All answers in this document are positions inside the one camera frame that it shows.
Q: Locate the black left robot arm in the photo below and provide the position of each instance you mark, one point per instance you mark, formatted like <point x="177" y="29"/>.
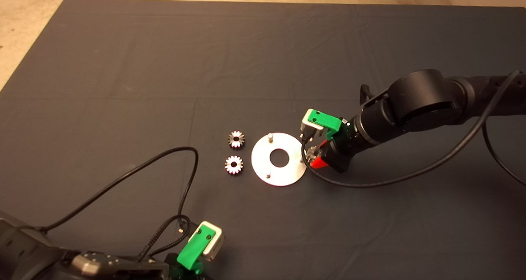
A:
<point x="24" y="257"/>

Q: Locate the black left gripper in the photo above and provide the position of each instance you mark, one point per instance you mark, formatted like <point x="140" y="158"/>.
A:
<point x="171" y="271"/>

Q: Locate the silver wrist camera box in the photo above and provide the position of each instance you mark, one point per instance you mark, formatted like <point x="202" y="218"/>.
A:
<point x="215" y="243"/>
<point x="306" y="124"/>

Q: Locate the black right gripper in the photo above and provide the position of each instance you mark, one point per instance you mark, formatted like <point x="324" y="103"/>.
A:
<point x="339" y="154"/>

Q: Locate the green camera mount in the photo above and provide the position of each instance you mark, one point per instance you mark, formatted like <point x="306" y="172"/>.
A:
<point x="326" y="120"/>
<point x="195" y="247"/>

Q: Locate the dark gear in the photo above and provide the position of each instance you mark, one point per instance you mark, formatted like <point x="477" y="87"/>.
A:
<point x="313" y="152"/>

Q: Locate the green right camera mount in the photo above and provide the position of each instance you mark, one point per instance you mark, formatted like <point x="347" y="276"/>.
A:
<point x="326" y="120"/>

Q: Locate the round metal carrier plate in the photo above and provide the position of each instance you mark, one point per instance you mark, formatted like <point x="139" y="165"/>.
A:
<point x="263" y="167"/>

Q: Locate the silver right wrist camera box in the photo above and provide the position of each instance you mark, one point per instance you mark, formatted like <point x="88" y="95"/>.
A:
<point x="306" y="124"/>

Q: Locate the small steel planetary gear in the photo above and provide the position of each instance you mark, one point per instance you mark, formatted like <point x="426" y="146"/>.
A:
<point x="229" y="168"/>
<point x="240" y="143"/>

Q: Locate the green left camera mount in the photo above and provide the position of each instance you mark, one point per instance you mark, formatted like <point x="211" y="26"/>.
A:
<point x="195" y="247"/>

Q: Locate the dark grey table cloth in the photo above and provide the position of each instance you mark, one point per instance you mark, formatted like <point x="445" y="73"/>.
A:
<point x="205" y="66"/>

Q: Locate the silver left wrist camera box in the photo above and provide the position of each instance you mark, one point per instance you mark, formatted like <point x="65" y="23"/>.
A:
<point x="215" y="243"/>

